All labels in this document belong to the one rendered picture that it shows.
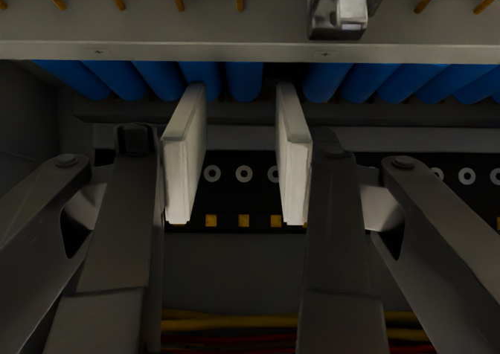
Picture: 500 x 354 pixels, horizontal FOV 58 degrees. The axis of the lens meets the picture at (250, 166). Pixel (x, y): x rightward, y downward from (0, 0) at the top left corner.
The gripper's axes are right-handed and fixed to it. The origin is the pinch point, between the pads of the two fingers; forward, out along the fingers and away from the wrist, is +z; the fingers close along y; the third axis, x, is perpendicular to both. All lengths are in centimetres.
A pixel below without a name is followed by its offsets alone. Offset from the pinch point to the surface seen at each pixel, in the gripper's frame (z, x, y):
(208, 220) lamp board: 8.5, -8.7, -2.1
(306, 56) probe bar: 0.8, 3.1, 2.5
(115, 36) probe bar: 0.0, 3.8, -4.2
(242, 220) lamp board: 8.5, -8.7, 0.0
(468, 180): 10.0, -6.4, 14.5
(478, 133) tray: 11.2, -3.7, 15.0
